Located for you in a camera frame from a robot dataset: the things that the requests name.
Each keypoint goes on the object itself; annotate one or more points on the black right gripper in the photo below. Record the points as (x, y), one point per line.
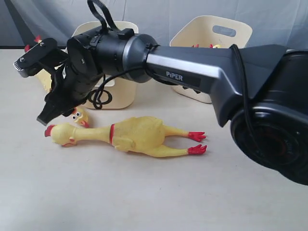
(73, 81)

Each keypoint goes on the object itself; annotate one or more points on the cream bin marked X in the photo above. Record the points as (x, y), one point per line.
(208, 29)

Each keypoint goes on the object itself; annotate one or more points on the cream bin marked O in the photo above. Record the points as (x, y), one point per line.
(123, 91)

